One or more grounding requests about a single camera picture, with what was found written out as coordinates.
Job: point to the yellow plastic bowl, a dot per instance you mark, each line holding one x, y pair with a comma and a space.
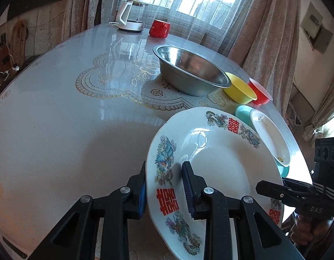
240, 89

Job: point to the beige patterned curtain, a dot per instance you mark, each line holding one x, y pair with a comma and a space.
83, 2
264, 32
321, 108

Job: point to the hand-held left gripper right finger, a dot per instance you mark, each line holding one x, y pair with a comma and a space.
187, 188

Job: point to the large white printed plate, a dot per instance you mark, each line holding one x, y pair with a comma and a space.
223, 162

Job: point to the grey wall electrical box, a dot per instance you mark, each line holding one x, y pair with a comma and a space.
316, 27

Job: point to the white sheer curtain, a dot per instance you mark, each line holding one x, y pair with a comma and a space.
199, 19

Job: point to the person's right hand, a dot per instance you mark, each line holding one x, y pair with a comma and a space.
305, 230

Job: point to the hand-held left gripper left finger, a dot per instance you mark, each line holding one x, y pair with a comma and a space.
142, 198

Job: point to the teal plastic bowl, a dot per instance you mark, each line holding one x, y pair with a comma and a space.
242, 112

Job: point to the white glass electric kettle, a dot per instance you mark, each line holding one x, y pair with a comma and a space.
123, 13

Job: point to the gold floral lace tablecloth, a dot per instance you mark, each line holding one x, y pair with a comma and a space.
102, 81

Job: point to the red mug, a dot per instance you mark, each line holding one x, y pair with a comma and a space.
159, 29

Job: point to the small white plate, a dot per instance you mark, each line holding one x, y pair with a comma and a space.
270, 135

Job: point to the stainless steel bowl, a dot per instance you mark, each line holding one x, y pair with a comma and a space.
183, 78

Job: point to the red plastic bowl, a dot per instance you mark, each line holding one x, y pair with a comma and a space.
260, 95

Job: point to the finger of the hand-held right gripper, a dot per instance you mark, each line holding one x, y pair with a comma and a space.
299, 184
272, 191

